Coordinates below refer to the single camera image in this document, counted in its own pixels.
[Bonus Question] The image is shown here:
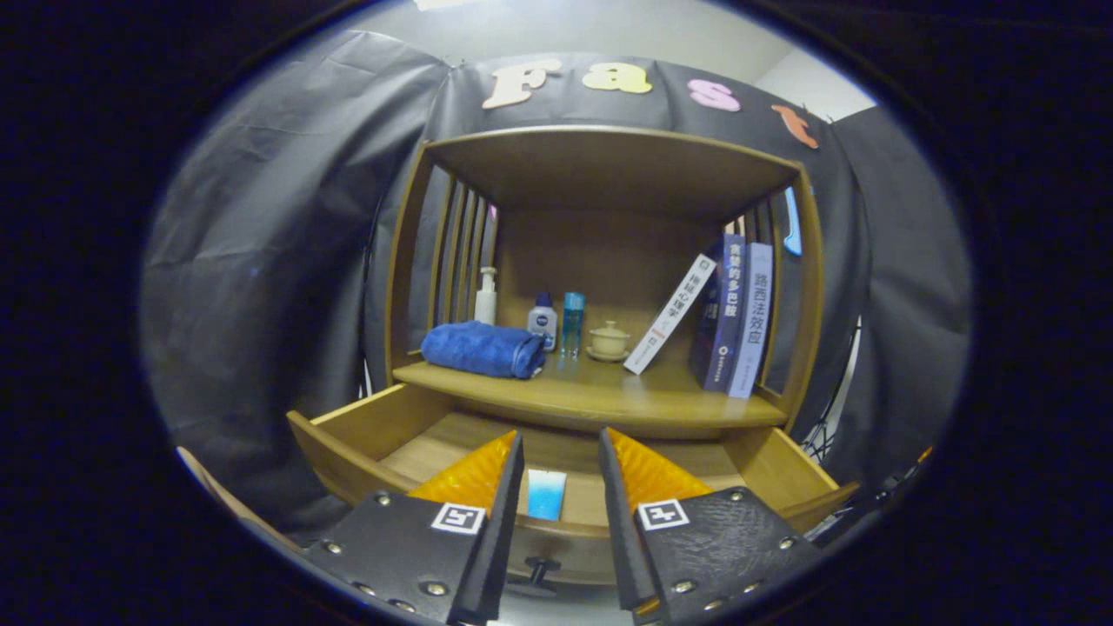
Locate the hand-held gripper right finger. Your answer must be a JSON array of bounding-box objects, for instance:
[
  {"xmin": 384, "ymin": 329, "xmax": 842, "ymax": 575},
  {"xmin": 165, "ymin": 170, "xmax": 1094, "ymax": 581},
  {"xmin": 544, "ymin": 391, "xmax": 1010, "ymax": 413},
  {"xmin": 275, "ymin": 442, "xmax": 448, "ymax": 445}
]
[{"xmin": 597, "ymin": 427, "xmax": 823, "ymax": 625}]

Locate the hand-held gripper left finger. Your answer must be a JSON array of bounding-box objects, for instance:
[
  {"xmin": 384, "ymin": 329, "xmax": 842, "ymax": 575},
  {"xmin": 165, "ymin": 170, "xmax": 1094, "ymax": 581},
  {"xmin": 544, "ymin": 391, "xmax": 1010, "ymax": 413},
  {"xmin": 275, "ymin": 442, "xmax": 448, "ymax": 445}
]
[{"xmin": 300, "ymin": 430, "xmax": 525, "ymax": 625}]

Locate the blue cosmetic tube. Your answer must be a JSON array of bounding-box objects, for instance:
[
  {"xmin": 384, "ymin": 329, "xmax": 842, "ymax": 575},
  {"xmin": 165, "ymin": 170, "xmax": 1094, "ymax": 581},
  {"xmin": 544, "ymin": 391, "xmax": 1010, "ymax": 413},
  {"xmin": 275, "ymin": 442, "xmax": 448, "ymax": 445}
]
[{"xmin": 526, "ymin": 469, "xmax": 568, "ymax": 523}]

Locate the wooden drawer with black knob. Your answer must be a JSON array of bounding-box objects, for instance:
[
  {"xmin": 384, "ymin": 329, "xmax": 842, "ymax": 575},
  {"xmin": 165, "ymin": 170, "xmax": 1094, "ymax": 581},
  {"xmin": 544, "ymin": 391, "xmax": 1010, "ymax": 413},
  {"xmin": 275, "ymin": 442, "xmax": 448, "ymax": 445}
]
[{"xmin": 287, "ymin": 383, "xmax": 862, "ymax": 588}]

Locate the wooden countertop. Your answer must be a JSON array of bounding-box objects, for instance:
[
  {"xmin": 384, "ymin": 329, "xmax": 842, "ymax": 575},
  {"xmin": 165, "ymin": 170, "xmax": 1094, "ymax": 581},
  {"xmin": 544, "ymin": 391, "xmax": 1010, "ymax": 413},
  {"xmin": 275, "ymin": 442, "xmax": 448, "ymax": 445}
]
[{"xmin": 393, "ymin": 352, "xmax": 788, "ymax": 431}]

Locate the wooden cabinet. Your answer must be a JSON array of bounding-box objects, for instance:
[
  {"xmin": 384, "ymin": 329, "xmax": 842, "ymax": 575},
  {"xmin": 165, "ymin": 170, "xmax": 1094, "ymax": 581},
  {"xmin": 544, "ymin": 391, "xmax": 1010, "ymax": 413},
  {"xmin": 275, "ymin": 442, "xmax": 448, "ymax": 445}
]
[{"xmin": 387, "ymin": 124, "xmax": 825, "ymax": 440}]

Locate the blue folded towel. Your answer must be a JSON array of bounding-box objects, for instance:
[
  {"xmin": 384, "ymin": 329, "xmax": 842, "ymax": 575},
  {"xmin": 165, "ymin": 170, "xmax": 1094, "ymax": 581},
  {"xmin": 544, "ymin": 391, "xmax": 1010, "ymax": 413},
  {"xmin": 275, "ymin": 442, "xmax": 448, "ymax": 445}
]
[{"xmin": 421, "ymin": 320, "xmax": 547, "ymax": 380}]

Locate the beige lidded teacup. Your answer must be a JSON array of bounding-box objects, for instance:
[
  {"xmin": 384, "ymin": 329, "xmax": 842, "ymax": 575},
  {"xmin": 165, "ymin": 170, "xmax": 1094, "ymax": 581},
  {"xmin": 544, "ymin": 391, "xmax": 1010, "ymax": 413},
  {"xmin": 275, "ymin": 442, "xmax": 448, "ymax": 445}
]
[{"xmin": 586, "ymin": 320, "xmax": 631, "ymax": 363}]

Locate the white bottle with blue cap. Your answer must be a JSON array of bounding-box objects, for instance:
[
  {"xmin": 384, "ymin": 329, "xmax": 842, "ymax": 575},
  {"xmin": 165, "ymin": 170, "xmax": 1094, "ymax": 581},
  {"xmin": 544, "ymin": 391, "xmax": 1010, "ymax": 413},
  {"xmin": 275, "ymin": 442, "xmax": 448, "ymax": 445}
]
[{"xmin": 527, "ymin": 292, "xmax": 558, "ymax": 352}]

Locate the clear blue bottle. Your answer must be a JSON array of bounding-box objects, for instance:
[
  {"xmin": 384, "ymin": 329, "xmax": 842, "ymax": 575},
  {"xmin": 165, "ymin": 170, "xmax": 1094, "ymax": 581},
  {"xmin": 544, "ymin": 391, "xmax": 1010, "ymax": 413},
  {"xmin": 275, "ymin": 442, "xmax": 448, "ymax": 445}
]
[{"xmin": 562, "ymin": 292, "xmax": 586, "ymax": 359}]

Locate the white book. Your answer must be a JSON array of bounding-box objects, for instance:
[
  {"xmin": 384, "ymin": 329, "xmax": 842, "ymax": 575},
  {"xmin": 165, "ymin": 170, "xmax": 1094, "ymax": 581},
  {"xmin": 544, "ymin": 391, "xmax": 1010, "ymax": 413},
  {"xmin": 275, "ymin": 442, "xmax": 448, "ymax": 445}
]
[{"xmin": 623, "ymin": 253, "xmax": 717, "ymax": 376}]

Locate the dark blue book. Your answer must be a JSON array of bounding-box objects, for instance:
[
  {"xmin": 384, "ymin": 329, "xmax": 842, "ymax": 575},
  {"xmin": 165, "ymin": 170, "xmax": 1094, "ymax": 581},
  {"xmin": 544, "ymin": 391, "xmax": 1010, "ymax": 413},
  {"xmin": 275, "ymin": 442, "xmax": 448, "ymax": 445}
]
[{"xmin": 691, "ymin": 233, "xmax": 747, "ymax": 393}]

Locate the pale purple book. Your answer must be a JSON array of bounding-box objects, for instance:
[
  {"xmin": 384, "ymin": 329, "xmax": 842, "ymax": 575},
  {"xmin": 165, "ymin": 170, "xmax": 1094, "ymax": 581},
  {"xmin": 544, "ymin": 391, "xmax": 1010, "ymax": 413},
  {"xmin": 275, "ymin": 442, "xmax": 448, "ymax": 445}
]
[{"xmin": 729, "ymin": 242, "xmax": 774, "ymax": 399}]

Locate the beige cardboard tube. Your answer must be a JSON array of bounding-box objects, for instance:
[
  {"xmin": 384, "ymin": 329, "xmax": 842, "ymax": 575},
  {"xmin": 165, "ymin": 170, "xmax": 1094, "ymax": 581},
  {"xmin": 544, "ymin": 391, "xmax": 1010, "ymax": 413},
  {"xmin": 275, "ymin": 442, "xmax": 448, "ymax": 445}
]
[{"xmin": 177, "ymin": 446, "xmax": 279, "ymax": 540}]

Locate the black backdrop cloth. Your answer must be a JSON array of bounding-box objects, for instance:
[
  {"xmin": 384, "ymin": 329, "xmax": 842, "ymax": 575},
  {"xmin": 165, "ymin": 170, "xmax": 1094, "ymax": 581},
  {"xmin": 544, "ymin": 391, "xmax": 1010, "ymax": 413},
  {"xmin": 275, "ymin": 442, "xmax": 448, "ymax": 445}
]
[{"xmin": 143, "ymin": 30, "xmax": 970, "ymax": 531}]

